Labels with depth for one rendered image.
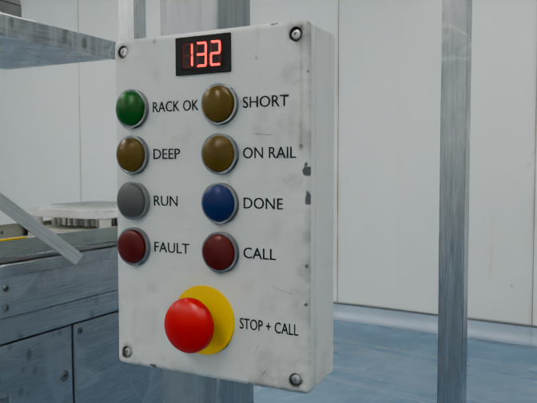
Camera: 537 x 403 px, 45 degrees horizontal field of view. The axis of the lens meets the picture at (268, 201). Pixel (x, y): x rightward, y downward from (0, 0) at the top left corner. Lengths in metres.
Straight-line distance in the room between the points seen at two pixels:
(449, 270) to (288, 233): 1.18
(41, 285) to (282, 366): 0.93
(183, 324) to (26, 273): 0.87
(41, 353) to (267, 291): 1.03
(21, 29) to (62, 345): 0.66
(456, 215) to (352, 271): 2.62
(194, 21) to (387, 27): 3.58
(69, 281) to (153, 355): 0.89
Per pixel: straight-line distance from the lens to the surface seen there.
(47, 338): 1.46
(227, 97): 0.47
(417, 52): 4.04
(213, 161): 0.47
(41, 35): 1.33
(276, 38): 0.47
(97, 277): 1.48
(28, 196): 6.15
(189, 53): 0.50
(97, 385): 1.61
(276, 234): 0.46
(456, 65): 1.62
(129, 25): 2.07
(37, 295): 1.36
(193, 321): 0.47
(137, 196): 0.52
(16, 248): 1.31
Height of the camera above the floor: 0.97
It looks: 3 degrees down
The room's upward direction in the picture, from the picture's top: straight up
